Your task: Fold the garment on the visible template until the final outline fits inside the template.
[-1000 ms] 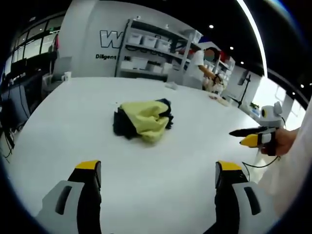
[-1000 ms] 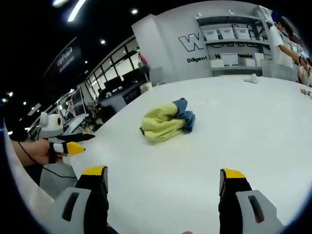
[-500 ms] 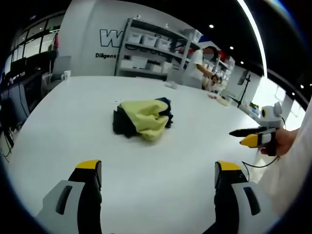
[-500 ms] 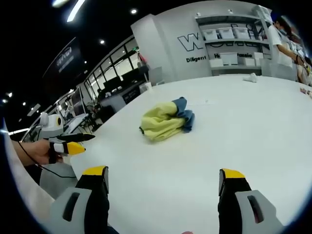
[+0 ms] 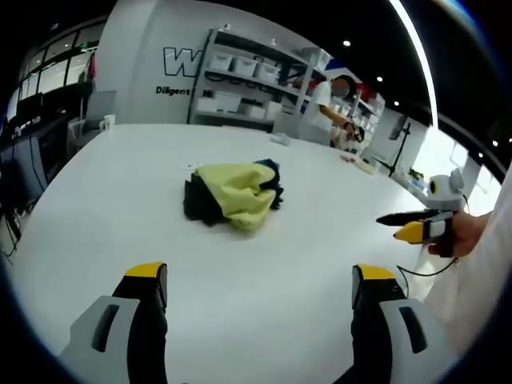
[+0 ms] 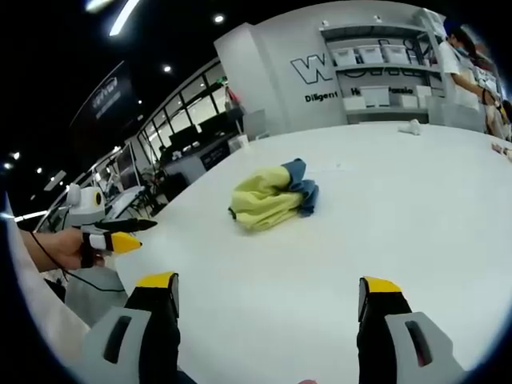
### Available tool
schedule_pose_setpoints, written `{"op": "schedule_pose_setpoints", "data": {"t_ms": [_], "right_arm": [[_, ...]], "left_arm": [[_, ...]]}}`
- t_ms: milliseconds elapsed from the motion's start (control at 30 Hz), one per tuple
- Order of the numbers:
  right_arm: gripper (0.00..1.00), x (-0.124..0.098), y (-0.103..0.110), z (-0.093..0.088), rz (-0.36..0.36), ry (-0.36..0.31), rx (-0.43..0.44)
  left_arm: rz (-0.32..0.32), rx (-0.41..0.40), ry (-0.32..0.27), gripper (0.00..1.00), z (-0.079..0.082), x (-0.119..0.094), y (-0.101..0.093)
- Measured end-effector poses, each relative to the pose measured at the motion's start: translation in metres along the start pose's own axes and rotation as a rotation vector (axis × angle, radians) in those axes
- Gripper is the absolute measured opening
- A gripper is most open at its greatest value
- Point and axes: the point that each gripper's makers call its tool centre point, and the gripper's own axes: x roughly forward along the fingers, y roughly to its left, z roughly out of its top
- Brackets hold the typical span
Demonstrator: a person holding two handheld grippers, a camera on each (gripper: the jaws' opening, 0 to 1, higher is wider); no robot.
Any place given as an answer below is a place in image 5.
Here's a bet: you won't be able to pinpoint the yellow garment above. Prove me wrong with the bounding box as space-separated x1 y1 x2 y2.
194 161 280 231

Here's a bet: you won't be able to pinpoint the long white ceiling light strip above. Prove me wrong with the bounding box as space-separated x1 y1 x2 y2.
390 0 442 130

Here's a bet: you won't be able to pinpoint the monitor on black stand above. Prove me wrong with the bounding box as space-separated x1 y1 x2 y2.
374 114 414 178

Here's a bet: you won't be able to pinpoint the dark office chair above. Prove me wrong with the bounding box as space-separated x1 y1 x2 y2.
0 137 48 213

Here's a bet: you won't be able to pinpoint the black cloth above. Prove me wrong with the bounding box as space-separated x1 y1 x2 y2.
183 174 286 227

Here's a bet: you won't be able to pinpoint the person's right hand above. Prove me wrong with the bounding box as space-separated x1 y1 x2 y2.
427 210 492 258

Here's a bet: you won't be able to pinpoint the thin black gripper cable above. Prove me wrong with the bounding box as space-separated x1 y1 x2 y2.
395 255 461 282

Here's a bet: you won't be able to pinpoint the small items with pink piece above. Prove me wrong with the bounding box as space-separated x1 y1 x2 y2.
338 153 380 176

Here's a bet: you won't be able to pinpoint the grey metal shelving unit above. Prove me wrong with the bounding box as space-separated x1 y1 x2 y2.
186 26 334 134

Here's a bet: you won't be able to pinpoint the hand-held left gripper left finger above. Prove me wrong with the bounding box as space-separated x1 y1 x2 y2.
58 262 170 384

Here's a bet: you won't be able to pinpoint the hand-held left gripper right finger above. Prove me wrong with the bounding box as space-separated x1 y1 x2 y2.
331 262 455 384

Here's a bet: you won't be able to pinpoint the dark desk monitor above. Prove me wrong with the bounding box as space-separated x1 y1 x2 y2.
14 91 45 121

